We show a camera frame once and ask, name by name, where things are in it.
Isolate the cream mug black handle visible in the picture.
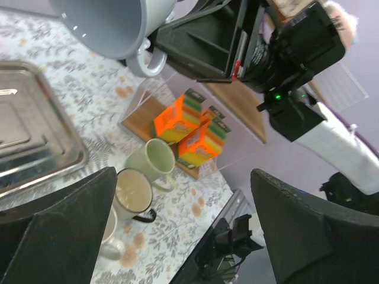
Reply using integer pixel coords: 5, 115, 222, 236
113, 168, 157, 224

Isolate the sponge pack lower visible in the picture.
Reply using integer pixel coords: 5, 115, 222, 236
176, 106, 231, 169

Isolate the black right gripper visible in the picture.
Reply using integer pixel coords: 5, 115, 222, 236
152, 1, 346, 93

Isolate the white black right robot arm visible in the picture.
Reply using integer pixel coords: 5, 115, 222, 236
153, 1, 378, 215

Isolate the silver metal tray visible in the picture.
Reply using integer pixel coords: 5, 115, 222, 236
1, 61, 89, 199

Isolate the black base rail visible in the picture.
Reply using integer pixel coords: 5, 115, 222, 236
171, 189, 263, 283

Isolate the sponge pack upper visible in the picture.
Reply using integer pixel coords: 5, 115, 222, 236
153, 88, 205, 145

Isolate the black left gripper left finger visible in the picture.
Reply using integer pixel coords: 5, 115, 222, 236
1, 167, 117, 283

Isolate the floral table mat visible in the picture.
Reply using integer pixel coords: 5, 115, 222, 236
1, 10, 232, 283

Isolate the light green mug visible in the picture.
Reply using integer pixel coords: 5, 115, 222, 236
125, 138, 176, 192

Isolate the white speckled mug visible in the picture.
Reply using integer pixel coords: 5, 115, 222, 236
99, 206, 126, 261

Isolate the white wire wooden shelf rack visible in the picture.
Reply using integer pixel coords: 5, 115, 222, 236
118, 62, 370, 181

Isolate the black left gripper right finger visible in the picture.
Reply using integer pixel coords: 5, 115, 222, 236
250, 169, 378, 283

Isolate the sponge pack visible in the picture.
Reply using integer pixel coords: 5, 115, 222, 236
176, 106, 231, 169
153, 88, 205, 145

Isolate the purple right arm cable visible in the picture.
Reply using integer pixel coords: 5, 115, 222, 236
327, 105, 379, 162

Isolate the grey mug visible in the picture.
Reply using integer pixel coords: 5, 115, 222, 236
50, 0, 176, 78

